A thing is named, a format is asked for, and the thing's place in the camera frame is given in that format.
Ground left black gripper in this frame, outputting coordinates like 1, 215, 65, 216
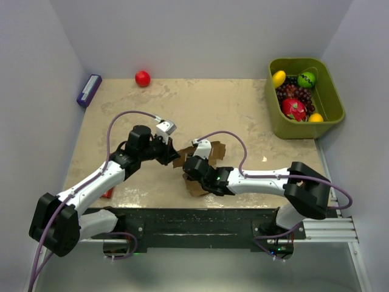
139, 134, 180, 167

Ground brown cardboard box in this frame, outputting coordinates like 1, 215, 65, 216
173, 141, 225, 197

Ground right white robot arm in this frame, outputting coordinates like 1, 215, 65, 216
183, 156, 330, 239

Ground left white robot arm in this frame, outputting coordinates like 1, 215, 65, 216
29, 120, 180, 257

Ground red rectangular box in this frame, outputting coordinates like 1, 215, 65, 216
101, 188, 114, 200

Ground purple rectangular box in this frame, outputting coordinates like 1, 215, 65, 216
77, 74, 102, 108

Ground red tomato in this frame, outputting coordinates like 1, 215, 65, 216
135, 71, 151, 88

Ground red dragon fruit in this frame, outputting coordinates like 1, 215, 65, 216
281, 98, 307, 122

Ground yellow lemon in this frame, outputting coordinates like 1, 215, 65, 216
272, 71, 286, 89

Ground purple grapes bunch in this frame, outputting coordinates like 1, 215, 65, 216
275, 77, 315, 114

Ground small yellow orange fruit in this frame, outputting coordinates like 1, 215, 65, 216
308, 113, 324, 122

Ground green striped fruit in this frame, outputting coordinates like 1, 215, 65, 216
297, 72, 316, 89

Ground green plastic bin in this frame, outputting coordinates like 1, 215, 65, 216
264, 57, 345, 139

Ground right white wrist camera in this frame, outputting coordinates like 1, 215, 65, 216
192, 139, 212, 159

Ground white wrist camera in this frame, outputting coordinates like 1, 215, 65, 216
156, 120, 177, 144
192, 139, 212, 159

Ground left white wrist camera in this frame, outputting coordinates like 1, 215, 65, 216
156, 120, 177, 144

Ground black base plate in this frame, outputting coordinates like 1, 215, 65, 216
92, 208, 305, 258

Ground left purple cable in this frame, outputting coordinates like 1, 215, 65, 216
27, 110, 162, 292

